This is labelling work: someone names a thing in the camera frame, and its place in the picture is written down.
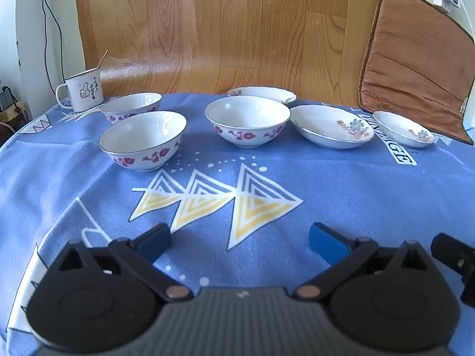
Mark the wood-grain board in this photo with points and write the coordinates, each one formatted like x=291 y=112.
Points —
x=222 y=26

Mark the thin wooden stick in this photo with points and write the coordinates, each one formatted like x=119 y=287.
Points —
x=103 y=59

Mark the white enamel mug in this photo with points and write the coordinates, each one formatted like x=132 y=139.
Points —
x=87 y=94

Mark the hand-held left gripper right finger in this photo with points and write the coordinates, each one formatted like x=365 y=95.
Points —
x=326 y=244

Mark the small grey box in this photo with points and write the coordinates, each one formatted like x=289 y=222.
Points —
x=5 y=98

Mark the white bowl with red flowers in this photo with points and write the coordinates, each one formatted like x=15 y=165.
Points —
x=130 y=104
x=246 y=117
x=141 y=137

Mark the small white floral plate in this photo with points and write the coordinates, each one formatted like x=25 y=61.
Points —
x=397 y=126

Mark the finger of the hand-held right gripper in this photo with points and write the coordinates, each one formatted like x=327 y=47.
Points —
x=454 y=257

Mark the brown cushion pad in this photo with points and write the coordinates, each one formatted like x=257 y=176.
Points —
x=408 y=63

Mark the blue printed tablecloth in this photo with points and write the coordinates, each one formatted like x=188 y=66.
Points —
x=334 y=193

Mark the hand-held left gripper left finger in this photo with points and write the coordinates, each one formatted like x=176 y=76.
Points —
x=154 y=244

